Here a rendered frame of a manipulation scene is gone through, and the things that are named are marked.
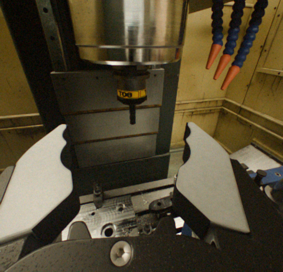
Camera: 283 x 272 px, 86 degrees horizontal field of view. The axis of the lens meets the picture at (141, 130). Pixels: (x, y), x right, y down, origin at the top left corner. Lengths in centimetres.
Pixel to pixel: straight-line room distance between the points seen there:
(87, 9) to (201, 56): 116
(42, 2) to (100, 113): 43
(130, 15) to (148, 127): 69
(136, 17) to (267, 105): 121
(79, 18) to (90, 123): 60
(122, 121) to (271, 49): 103
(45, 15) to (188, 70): 93
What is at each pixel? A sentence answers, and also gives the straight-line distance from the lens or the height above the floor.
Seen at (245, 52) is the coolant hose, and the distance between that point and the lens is 32.
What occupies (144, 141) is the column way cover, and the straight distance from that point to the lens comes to 89.
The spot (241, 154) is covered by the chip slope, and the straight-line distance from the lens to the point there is 136.
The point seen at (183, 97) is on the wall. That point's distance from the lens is 132.
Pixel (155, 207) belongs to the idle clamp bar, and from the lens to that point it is 67.
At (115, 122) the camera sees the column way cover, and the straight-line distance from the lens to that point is 78.
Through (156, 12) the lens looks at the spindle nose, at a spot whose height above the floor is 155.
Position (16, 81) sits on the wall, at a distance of 121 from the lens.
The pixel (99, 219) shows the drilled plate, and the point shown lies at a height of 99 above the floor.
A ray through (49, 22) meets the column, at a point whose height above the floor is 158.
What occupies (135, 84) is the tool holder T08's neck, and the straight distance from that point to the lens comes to 25.
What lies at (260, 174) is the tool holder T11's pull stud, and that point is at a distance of 34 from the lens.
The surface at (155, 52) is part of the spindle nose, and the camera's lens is 20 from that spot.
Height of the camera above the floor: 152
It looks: 30 degrees down
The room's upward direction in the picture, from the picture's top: 1 degrees clockwise
